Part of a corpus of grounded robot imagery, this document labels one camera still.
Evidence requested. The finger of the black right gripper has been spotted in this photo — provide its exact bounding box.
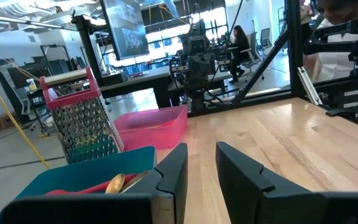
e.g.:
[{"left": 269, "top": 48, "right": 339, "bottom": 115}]
[
  {"left": 188, "top": 62, "right": 200, "bottom": 90},
  {"left": 200, "top": 62, "right": 213, "bottom": 90}
]

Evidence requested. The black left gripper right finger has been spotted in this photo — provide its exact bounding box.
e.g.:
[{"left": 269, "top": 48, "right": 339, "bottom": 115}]
[{"left": 215, "top": 142, "right": 324, "bottom": 224}]

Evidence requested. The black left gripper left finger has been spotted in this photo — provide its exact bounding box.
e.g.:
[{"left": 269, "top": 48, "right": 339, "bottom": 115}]
[{"left": 126, "top": 142, "right": 188, "bottom": 224}]

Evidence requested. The brown wooden spoon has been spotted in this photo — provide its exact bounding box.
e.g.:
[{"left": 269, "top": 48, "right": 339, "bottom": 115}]
[{"left": 119, "top": 170, "right": 151, "bottom": 193}]

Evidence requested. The gold metal spoon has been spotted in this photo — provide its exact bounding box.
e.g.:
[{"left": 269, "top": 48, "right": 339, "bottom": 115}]
[{"left": 104, "top": 173, "right": 126, "bottom": 195}]

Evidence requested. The red silicone spoon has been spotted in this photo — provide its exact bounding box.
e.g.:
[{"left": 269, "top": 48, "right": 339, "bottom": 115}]
[{"left": 44, "top": 173, "right": 138, "bottom": 196}]

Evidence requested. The person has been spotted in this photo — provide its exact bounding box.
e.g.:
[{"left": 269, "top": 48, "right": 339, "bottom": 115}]
[
  {"left": 300, "top": 0, "right": 358, "bottom": 83},
  {"left": 227, "top": 24, "right": 251, "bottom": 85}
]

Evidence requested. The grey office chair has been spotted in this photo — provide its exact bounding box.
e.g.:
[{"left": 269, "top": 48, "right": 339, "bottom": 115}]
[{"left": 249, "top": 30, "right": 265, "bottom": 80}]

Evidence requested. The pink plastic bin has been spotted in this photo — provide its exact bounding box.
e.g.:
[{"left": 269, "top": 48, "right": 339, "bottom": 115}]
[{"left": 113, "top": 105, "right": 188, "bottom": 152}]

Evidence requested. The grey desk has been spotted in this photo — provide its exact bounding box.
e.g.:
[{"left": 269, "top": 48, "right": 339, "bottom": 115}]
[{"left": 99, "top": 63, "right": 244, "bottom": 110}]

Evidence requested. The computer monitor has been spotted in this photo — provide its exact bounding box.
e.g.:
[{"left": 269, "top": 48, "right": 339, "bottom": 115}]
[{"left": 99, "top": 0, "right": 150, "bottom": 62}]

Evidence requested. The white aluminium bar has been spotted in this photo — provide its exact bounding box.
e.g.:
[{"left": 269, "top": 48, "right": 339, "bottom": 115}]
[{"left": 296, "top": 66, "right": 323, "bottom": 106}]

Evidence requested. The blue plastic bin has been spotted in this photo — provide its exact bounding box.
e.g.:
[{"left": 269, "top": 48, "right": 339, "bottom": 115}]
[{"left": 0, "top": 146, "right": 158, "bottom": 224}]

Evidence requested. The red-trimmed metal box grater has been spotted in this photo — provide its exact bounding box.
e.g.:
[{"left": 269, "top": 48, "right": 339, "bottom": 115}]
[{"left": 39, "top": 66, "right": 126, "bottom": 165}]

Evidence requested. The black monitor stand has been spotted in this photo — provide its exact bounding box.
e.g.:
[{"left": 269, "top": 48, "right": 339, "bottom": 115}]
[{"left": 71, "top": 9, "right": 105, "bottom": 88}]

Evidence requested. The black aluminium table frame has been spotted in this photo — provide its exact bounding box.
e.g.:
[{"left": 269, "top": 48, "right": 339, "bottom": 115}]
[{"left": 188, "top": 0, "right": 358, "bottom": 133}]

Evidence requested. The yellow floor cable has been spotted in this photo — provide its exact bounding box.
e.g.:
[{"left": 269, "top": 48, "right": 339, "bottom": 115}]
[{"left": 0, "top": 67, "right": 51, "bottom": 170}]

